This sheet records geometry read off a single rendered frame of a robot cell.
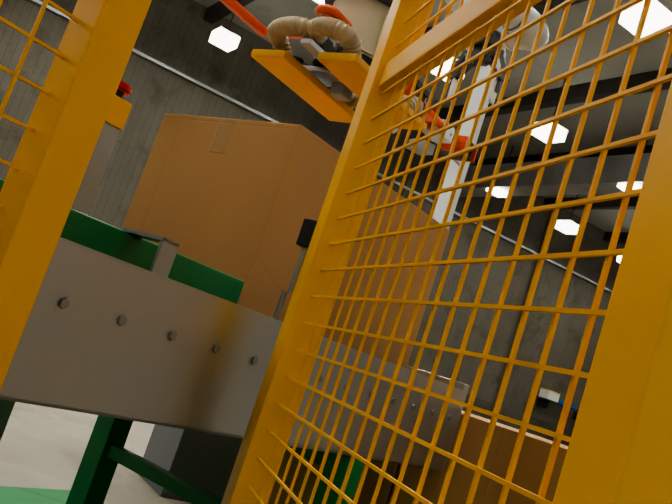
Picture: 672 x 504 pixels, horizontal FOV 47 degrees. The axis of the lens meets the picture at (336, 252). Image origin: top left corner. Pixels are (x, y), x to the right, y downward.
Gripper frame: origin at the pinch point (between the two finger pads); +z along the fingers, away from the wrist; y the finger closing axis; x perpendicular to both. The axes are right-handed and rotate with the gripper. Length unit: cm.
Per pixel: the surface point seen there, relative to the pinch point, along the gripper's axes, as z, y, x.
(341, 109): 28, -4, -51
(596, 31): -531, -324, 874
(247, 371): 93, 34, -99
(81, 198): 68, -48, -80
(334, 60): 28, 10, -76
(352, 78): 29, 10, -68
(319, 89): 28, -4, -61
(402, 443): 99, 34, -44
